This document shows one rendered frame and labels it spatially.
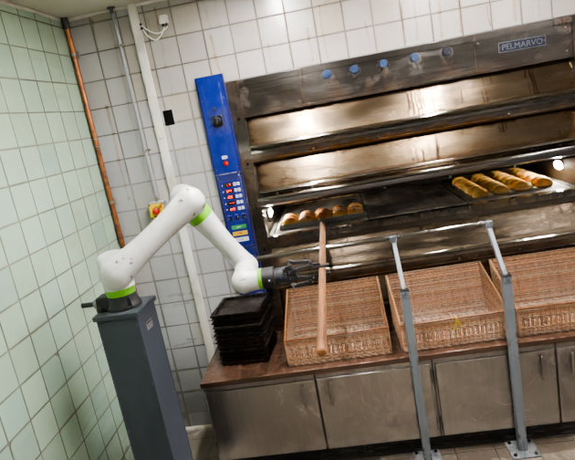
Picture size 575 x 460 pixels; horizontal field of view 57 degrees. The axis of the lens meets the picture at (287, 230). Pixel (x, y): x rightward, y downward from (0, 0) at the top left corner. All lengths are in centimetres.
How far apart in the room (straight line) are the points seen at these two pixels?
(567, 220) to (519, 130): 59
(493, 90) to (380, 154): 69
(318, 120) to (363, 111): 26
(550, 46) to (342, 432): 233
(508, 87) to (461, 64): 28
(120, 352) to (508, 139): 228
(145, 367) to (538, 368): 190
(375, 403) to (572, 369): 99
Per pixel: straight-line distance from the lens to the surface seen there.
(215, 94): 309
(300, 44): 308
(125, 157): 329
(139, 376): 243
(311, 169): 308
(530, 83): 325
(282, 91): 308
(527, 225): 333
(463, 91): 316
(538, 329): 299
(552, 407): 315
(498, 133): 321
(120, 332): 237
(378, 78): 309
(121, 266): 215
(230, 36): 313
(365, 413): 298
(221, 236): 237
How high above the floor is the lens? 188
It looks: 12 degrees down
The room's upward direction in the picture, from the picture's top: 11 degrees counter-clockwise
